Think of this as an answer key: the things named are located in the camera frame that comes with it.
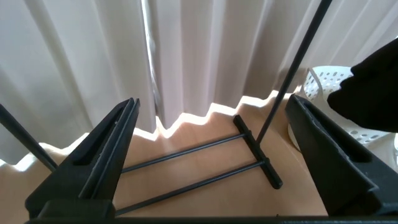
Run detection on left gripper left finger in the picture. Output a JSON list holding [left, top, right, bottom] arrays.
[[24, 98, 141, 218]]

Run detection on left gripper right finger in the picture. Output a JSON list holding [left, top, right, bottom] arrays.
[[285, 94, 398, 217]]

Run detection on black shorts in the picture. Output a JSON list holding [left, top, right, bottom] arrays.
[[326, 37, 398, 133]]

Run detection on white laundry basket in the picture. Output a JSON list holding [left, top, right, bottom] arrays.
[[287, 65, 398, 174]]

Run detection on black clothes rack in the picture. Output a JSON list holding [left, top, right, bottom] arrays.
[[0, 0, 333, 217]]

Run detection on beige curtain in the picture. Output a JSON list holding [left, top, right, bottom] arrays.
[[0, 0, 398, 166]]

